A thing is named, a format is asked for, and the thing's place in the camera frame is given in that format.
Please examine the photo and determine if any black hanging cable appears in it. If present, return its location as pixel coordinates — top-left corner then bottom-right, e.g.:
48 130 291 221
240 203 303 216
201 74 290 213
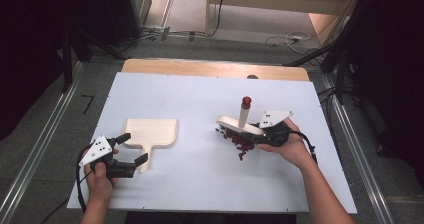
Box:
208 0 228 38

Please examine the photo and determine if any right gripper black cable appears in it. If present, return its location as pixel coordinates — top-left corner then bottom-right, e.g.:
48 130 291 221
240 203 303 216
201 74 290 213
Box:
289 130 318 166

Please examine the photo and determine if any dark cabinet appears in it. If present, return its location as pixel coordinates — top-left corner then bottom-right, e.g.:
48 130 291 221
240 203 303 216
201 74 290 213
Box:
103 0 153 47

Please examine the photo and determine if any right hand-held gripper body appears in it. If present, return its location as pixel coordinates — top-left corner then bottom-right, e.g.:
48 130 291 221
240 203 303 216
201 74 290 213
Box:
258 109 295 148

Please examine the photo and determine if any black metal stand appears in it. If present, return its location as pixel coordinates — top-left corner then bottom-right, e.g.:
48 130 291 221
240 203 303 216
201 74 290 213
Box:
61 27 128 93
283 0 368 106

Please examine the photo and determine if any beige cabinet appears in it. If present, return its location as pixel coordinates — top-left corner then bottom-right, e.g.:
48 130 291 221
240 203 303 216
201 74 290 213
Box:
205 0 364 35

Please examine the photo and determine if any person's left hand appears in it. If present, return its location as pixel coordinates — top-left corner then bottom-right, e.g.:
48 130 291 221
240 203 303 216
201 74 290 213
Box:
84 147 120 202

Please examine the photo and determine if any person's right hand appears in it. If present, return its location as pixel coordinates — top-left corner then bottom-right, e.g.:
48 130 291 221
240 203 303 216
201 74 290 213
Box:
258 118 318 172

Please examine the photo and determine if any bundle of floor cables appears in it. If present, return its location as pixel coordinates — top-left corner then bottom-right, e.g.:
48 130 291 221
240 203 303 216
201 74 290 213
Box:
119 25 208 52

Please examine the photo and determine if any cream plastic dustpan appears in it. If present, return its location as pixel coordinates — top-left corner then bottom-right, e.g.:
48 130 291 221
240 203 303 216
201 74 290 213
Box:
123 118 179 173

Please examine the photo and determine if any white floor cable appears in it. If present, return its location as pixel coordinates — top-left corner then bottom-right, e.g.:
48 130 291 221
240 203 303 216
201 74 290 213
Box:
264 30 315 56

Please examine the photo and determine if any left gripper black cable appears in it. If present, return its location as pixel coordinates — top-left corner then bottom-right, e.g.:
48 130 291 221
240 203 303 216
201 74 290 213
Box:
39 146 98 224

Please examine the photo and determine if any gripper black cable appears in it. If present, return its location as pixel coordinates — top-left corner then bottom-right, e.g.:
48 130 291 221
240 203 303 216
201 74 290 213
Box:
289 130 318 166
39 146 98 224

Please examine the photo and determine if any black curtain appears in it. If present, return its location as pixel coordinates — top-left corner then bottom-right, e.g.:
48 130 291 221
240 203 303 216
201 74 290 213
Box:
0 0 108 142
346 0 424 185

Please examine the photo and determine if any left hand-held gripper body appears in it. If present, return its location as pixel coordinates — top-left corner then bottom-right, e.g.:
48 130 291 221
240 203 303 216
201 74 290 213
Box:
79 135 136 180

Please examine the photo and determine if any pile of red beans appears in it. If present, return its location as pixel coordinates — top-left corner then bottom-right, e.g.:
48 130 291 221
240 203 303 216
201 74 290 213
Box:
214 127 256 162

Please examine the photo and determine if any wooden table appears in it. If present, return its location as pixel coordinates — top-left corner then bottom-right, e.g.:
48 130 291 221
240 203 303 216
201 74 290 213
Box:
121 58 311 82

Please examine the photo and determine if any metal floor rail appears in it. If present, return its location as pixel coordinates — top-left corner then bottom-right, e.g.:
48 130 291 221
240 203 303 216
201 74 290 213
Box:
0 62 84 224
321 73 397 224

